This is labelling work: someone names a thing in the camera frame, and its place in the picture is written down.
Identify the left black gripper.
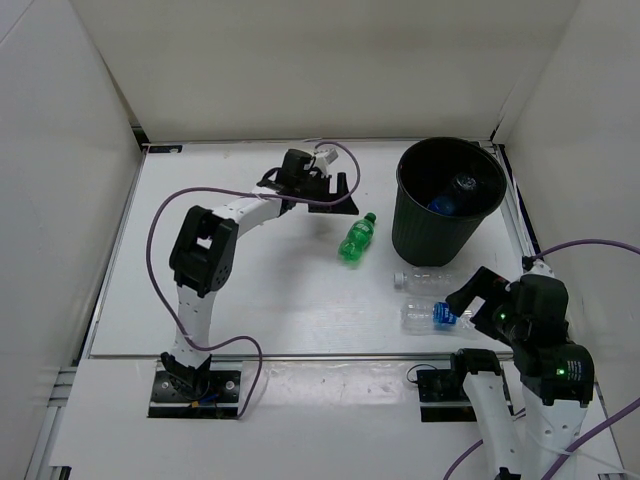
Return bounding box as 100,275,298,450
295,173,359,215

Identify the green plastic bottle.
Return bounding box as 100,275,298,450
338,212,377,264

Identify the blue label bottle white cap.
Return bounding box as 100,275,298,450
428,172,479,216

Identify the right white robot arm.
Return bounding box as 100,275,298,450
446,263,595,479

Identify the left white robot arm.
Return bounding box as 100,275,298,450
161,141,359,401

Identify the dark green plastic bin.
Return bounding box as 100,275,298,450
391,137,507,267

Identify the clear unlabelled plastic bottle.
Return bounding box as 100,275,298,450
393,267,470,293

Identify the clear Aquafina bottle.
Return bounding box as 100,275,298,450
400,297,474,336

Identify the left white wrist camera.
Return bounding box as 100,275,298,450
313,145,339,177

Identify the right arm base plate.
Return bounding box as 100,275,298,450
406,356,476,423

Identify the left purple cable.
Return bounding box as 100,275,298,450
144,141,362,420

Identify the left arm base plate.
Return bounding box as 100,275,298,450
147,362,242,420

